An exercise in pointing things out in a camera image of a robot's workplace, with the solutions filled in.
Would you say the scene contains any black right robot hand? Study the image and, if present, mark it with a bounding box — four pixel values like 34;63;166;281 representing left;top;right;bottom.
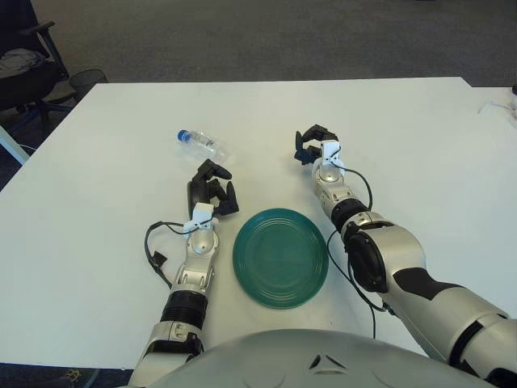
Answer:
293;124;341;166

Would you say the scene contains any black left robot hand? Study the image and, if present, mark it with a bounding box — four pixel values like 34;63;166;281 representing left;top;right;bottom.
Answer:
187;158;240;219

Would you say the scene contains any clear bottle with blue cap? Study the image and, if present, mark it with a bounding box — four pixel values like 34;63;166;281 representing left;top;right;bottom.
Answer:
175;129;236;163

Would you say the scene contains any green ribbed plate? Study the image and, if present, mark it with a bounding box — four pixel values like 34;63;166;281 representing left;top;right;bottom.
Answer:
232;207;328;310

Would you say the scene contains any black mesh wastebasket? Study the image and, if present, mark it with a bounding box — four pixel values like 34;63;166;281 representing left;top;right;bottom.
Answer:
69;69;109;102

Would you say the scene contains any grey robot torso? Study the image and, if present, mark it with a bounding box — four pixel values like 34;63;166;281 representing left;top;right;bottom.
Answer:
151;327;502;388

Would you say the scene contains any white desk leg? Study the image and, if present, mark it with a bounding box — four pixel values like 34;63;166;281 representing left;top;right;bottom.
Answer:
0;123;32;167

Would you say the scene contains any black office chair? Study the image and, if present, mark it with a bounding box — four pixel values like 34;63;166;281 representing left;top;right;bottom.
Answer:
0;0;78;134

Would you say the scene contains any grey cloth on chair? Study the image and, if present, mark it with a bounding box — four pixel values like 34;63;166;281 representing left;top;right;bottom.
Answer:
0;48;48;74

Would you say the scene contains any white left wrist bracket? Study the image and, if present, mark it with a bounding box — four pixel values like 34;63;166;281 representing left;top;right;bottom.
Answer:
181;203;215;234

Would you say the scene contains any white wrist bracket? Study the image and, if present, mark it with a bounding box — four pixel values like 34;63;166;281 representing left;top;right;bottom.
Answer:
321;139;348;175
181;203;215;234

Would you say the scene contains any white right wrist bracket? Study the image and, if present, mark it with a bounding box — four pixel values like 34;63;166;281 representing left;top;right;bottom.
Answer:
321;139;348;175

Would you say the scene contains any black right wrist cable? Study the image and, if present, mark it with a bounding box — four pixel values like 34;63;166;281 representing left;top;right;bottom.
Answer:
341;167;372;211

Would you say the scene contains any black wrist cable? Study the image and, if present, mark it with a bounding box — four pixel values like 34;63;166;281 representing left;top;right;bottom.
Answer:
144;220;193;289
341;167;372;211

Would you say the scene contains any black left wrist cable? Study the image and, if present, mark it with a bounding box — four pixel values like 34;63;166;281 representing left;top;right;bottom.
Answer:
144;220;193;289

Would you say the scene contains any black right elbow cable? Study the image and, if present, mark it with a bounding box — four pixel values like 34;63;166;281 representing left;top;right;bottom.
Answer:
326;229;395;339

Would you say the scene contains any thin white cable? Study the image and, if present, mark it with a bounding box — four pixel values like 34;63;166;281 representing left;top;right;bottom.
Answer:
478;99;517;118

